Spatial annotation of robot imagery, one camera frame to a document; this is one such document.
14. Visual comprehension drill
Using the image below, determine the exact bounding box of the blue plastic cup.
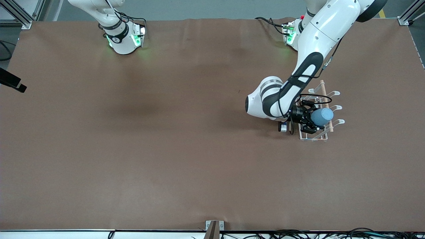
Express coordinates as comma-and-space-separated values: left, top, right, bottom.
311, 108, 334, 126

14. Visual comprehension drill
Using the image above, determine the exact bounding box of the metal base connector plate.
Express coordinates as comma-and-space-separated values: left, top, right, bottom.
282, 21, 298, 46
132, 24, 147, 47

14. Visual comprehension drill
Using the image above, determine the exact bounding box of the brown table cover sheet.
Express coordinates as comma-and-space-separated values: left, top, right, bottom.
0, 18, 425, 232

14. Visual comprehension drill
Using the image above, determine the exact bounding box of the white wire cup rack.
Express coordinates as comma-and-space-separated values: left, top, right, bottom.
297, 80, 346, 142

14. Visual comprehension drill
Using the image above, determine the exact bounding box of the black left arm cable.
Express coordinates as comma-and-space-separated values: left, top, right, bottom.
278, 38, 343, 135

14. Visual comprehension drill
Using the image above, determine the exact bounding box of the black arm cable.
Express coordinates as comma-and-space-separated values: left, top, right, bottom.
278, 38, 343, 135
0, 40, 13, 61

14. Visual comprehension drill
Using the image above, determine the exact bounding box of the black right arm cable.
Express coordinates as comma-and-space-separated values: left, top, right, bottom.
0, 40, 13, 61

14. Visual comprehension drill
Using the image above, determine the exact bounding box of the aluminium frame profile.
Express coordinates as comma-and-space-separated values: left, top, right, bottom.
0, 0, 45, 30
398, 0, 425, 26

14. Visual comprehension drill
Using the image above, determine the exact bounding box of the black base cable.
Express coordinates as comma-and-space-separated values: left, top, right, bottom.
103, 0, 147, 37
255, 17, 287, 36

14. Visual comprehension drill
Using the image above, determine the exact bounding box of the black cable bundle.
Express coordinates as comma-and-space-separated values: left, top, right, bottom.
219, 227, 425, 239

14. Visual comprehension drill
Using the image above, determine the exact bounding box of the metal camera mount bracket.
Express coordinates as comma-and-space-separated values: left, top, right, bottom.
205, 220, 225, 239

